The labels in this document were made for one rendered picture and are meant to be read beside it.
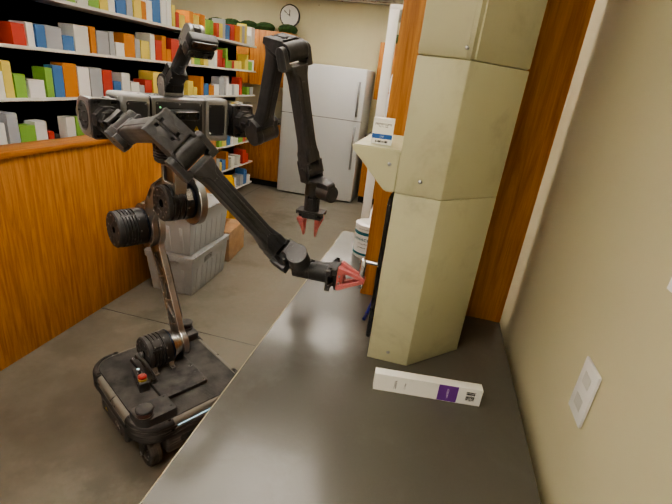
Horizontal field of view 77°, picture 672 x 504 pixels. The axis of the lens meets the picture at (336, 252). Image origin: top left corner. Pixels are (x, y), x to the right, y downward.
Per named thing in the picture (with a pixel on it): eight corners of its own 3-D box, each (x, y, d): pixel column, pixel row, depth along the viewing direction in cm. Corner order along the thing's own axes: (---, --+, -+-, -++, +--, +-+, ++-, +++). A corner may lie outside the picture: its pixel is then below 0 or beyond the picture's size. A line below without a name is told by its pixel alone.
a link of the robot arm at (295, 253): (289, 241, 126) (271, 263, 123) (281, 222, 115) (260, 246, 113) (321, 262, 122) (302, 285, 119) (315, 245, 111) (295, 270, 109)
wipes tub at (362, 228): (383, 252, 193) (388, 221, 188) (378, 262, 182) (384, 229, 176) (355, 246, 196) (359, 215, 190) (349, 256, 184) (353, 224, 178)
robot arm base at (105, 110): (120, 138, 137) (117, 99, 133) (131, 142, 132) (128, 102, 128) (91, 138, 131) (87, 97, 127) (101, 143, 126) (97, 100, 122)
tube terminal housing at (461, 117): (455, 319, 143) (517, 74, 114) (457, 378, 114) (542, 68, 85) (382, 304, 148) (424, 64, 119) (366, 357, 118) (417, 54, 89)
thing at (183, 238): (231, 234, 360) (231, 196, 348) (192, 259, 305) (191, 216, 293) (186, 225, 368) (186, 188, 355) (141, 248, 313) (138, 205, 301)
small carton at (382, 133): (391, 143, 107) (395, 118, 105) (391, 145, 102) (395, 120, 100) (372, 140, 108) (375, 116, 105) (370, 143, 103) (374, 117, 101)
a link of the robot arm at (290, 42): (285, 18, 131) (259, 23, 125) (314, 44, 128) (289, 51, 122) (264, 129, 166) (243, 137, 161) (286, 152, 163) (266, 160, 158)
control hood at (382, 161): (405, 170, 130) (411, 137, 126) (394, 193, 100) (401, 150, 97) (369, 164, 132) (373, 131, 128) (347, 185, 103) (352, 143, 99)
